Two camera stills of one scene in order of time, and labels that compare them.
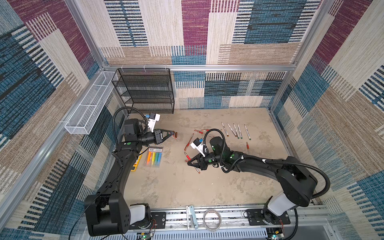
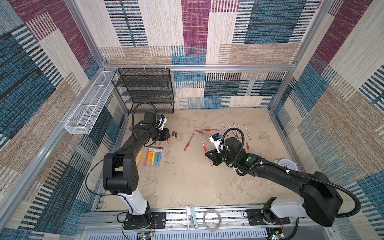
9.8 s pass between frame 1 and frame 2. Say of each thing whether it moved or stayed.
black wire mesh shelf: stayed
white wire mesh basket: stayed
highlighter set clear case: stayed
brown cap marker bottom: stayed
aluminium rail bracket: stayed
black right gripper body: moved
